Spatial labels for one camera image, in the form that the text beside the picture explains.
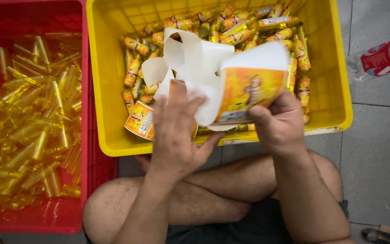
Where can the orange label sticker roll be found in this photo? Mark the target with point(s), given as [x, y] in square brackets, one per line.
[222, 81]

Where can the person's right hand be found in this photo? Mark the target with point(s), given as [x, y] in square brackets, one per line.
[279, 130]

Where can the red plastic crate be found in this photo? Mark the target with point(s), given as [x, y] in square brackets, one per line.
[85, 135]

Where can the pile of labelled orange bottles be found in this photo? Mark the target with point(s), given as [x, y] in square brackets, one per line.
[239, 27]

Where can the yellow plastic crate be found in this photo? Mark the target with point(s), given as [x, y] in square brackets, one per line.
[110, 84]

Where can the dark shorts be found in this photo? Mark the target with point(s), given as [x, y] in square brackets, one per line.
[235, 227]

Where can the pile of unlabelled yellow bottles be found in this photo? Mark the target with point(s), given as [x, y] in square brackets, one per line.
[29, 128]

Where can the person's legs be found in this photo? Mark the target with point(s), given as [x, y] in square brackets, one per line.
[215, 200]

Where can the clear bottle with red label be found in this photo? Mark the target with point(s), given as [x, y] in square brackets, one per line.
[383, 58]

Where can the person's left hand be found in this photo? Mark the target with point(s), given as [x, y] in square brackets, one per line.
[173, 145]

